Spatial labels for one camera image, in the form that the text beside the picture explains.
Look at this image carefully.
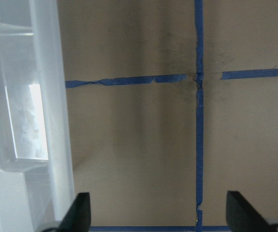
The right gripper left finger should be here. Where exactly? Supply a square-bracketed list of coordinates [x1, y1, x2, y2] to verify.
[59, 192, 91, 232]

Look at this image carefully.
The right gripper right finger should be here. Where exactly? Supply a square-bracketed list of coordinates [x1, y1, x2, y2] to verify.
[226, 191, 271, 232]

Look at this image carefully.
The clear plastic box lid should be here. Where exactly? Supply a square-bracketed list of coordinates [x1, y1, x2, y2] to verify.
[0, 0, 75, 232]

